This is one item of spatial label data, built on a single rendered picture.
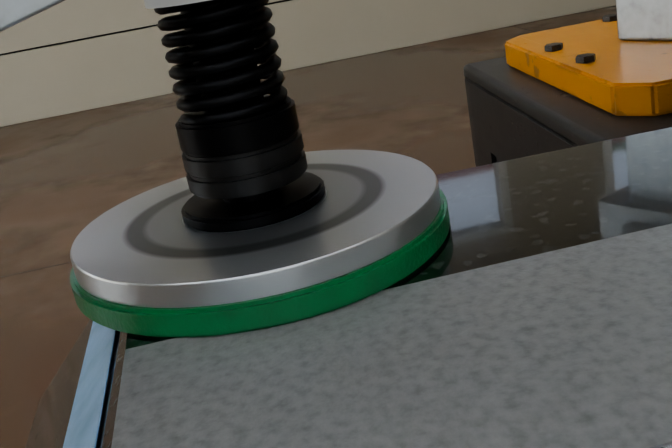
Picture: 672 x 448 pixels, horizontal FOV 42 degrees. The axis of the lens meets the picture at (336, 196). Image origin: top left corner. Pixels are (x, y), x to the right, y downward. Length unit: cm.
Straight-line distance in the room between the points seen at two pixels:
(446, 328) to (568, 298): 6
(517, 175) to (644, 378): 26
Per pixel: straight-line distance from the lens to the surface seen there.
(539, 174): 57
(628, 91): 108
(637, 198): 51
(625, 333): 37
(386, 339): 39
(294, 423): 34
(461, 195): 55
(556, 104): 118
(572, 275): 42
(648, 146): 61
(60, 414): 51
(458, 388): 34
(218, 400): 37
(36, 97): 656
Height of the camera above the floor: 102
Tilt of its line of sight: 18 degrees down
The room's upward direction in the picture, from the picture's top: 10 degrees counter-clockwise
